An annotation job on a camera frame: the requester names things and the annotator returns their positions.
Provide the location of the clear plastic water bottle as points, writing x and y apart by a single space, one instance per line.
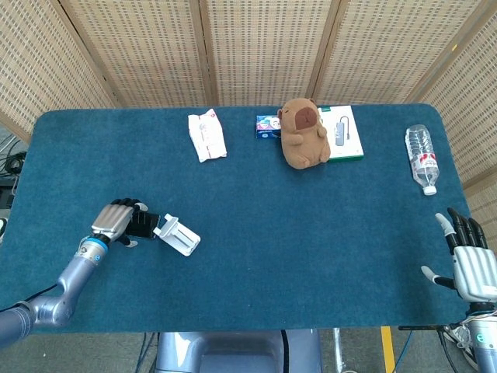
423 155

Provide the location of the blue cookie box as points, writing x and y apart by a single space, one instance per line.
266 126

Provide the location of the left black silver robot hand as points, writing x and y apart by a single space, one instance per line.
112 219

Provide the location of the woven rattan folding screen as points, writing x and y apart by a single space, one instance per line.
264 50

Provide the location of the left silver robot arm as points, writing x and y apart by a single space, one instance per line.
66 283

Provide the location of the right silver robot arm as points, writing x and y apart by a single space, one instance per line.
485 342

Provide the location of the white green product box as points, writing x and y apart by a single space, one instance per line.
345 136

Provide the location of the white folding phone stand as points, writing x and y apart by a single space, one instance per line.
180 237

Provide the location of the grey blue robot torso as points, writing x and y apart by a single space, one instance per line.
233 351

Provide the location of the blue felt table cover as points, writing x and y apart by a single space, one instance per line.
252 241

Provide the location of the brown capybara plush toy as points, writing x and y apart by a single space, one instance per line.
304 143

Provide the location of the white tissue pack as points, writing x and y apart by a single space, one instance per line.
206 136

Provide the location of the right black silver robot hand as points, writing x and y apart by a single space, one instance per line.
473 268

